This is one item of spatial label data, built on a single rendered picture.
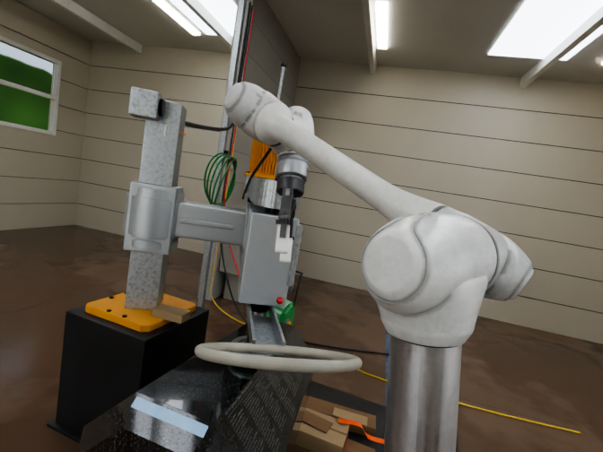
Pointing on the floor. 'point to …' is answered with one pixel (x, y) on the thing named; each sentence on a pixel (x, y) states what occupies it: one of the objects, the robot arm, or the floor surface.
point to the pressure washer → (288, 307)
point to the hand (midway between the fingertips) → (284, 254)
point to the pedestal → (116, 363)
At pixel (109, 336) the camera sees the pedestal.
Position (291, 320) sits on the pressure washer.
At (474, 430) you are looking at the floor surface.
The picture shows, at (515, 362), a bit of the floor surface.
